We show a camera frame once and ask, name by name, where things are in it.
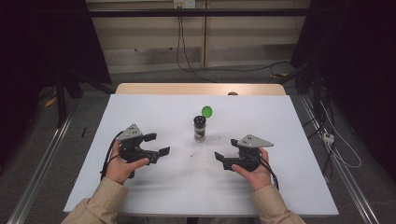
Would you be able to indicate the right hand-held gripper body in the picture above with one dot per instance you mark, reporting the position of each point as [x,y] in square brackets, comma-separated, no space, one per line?
[249,155]

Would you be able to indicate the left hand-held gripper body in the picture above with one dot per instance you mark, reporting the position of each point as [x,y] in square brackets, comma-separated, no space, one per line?
[134,151]

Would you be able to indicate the spice jar with green lid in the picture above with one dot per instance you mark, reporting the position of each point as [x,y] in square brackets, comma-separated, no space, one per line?
[200,127]

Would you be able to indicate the person's right hand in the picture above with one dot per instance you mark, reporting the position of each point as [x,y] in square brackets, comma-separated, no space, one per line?
[257,175]

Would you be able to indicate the person's left hand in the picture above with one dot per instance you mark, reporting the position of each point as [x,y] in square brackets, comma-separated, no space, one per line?
[120,169]

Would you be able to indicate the white table board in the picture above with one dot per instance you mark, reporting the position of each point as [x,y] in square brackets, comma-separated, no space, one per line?
[174,193]

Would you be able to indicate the dark round table grommet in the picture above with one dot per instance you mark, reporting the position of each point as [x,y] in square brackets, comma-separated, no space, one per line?
[233,93]

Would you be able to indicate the small black floor piece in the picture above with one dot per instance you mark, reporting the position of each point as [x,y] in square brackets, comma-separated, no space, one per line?
[83,132]

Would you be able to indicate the wooden table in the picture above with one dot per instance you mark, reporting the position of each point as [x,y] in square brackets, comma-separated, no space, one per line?
[186,88]

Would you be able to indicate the white power strip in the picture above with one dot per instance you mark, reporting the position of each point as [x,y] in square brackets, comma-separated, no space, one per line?
[328,138]

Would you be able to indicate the black metal stand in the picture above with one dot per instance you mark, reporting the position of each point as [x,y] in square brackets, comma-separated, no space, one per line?
[61,99]
[316,90]

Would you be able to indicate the yellow floor tape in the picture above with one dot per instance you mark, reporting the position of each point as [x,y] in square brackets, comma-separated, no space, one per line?
[50,101]

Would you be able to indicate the black curtain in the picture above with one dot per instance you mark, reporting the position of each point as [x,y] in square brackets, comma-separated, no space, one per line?
[364,62]
[37,62]

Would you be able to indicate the black horizontal bar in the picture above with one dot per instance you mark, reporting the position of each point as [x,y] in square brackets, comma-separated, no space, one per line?
[199,12]

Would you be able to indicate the metal floor rail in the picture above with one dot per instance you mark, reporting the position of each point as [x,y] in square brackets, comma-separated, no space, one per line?
[348,180]
[40,171]

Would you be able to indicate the white wall socket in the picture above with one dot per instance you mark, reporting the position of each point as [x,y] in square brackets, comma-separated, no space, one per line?
[184,3]

